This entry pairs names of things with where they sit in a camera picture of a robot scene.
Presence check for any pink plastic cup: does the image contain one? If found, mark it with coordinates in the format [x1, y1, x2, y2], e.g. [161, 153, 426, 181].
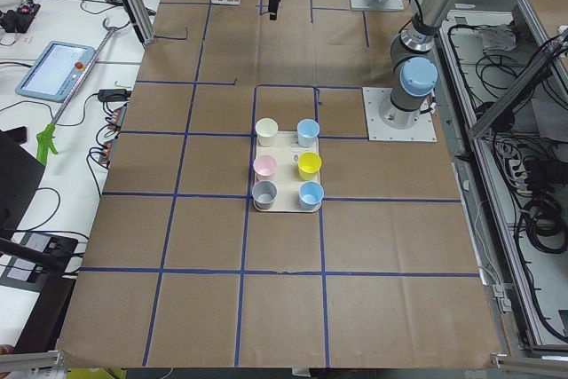
[253, 154, 278, 182]

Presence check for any grey plastic cup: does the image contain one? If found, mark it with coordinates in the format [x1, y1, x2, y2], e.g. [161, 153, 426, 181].
[251, 180, 278, 210]

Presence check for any yellow plastic cup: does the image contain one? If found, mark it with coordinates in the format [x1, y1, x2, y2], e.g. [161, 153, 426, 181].
[297, 152, 322, 181]

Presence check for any black power adapter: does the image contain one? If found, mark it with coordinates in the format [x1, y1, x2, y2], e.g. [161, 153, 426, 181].
[97, 88, 131, 103]

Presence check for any white plastic cup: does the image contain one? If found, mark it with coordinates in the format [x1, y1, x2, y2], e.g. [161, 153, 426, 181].
[255, 117, 279, 147]

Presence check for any blue teach pendant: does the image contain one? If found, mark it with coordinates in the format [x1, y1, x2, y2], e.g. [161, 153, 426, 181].
[15, 41, 95, 103]

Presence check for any cream serving tray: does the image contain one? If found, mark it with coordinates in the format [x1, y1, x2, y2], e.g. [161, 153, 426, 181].
[255, 131, 320, 213]

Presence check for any light blue cup front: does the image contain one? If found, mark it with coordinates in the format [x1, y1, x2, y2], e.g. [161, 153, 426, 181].
[298, 181, 324, 211]

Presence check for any light blue cup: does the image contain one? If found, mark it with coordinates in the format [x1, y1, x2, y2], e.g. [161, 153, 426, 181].
[296, 119, 320, 148]
[298, 181, 324, 211]

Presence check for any green reacher grabber tool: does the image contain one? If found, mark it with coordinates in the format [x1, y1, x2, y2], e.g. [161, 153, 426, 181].
[36, 18, 123, 166]

